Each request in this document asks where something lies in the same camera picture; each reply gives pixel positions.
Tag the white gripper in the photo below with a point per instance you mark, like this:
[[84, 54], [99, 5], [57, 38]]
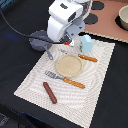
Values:
[[66, 19]]

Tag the light blue toy carton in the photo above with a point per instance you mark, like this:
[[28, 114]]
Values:
[[86, 44]]

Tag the grey toy frying pan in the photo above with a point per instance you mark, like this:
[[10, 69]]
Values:
[[40, 42]]

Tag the brown toy sausage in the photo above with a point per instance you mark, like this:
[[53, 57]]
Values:
[[50, 93]]

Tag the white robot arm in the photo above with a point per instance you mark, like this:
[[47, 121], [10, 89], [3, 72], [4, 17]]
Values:
[[66, 19]]

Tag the black burner disc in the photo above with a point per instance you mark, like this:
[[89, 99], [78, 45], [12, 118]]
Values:
[[91, 19], [97, 5]]

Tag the pink wooden board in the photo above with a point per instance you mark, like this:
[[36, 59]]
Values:
[[106, 25]]

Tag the round wooden plate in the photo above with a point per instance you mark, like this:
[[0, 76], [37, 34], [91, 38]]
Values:
[[69, 66]]

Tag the beige bowl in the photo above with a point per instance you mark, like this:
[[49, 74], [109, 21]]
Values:
[[123, 14]]

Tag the beige woven placemat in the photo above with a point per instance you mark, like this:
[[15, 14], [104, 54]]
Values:
[[75, 106]]

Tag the orange handled toy knife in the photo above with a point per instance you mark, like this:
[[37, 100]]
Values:
[[79, 55]]

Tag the orange handled toy fork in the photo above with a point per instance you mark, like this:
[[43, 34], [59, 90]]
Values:
[[55, 76]]

